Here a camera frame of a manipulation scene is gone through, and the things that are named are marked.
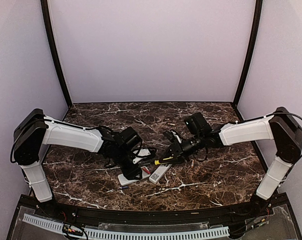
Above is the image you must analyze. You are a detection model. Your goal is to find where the white slotted cable duct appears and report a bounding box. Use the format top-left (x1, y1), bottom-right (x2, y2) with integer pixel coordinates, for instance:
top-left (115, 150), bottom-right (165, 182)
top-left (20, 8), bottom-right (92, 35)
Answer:
top-left (23, 213), bottom-right (229, 240)

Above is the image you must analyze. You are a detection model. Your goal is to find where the white remote control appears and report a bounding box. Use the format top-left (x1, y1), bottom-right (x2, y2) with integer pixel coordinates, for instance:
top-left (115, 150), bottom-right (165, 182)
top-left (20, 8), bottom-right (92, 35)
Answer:
top-left (149, 164), bottom-right (172, 184)

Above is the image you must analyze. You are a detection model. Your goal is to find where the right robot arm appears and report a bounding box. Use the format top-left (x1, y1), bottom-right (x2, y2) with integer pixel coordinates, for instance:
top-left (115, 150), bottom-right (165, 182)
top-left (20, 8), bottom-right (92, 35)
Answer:
top-left (155, 107), bottom-right (302, 217)

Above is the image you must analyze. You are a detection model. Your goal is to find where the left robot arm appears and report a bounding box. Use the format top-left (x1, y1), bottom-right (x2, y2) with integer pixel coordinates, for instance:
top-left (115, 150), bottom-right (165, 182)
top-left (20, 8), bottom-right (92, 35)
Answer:
top-left (10, 108), bottom-right (142, 218)

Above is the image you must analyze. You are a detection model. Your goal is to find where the left black frame post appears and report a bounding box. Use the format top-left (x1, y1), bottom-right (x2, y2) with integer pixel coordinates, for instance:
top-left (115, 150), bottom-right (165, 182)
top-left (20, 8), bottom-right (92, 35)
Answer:
top-left (40, 0), bottom-right (73, 108)

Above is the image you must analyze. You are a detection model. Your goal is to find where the yellow handled screwdriver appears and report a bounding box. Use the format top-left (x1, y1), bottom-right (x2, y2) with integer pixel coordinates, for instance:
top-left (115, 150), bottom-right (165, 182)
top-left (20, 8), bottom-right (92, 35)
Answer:
top-left (142, 157), bottom-right (173, 166)

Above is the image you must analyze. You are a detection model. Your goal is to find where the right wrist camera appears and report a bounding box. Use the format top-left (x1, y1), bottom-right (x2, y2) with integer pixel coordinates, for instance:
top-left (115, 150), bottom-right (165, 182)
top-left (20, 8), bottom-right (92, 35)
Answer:
top-left (163, 129), bottom-right (182, 143)

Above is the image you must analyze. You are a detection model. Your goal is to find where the black frame post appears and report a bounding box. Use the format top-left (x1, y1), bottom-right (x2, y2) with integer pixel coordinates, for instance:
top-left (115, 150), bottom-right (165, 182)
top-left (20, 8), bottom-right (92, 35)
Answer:
top-left (40, 0), bottom-right (73, 108)
top-left (232, 0), bottom-right (263, 109)

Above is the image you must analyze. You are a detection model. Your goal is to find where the right black frame post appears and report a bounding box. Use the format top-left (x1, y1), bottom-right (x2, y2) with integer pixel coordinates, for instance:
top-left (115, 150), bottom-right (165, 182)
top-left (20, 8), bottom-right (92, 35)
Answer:
top-left (232, 0), bottom-right (263, 109)

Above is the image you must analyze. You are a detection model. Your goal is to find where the grey remote control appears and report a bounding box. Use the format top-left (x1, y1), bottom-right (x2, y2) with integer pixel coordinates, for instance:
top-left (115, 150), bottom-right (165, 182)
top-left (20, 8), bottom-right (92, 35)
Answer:
top-left (118, 174), bottom-right (139, 187)

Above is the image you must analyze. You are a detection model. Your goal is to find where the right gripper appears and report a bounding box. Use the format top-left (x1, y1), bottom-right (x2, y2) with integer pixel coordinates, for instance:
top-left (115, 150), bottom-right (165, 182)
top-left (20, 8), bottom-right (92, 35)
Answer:
top-left (159, 132), bottom-right (204, 164)

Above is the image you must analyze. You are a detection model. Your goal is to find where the black front rail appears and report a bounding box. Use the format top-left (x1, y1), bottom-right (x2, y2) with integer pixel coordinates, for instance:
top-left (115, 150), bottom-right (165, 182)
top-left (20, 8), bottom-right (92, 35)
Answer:
top-left (35, 194), bottom-right (286, 226)

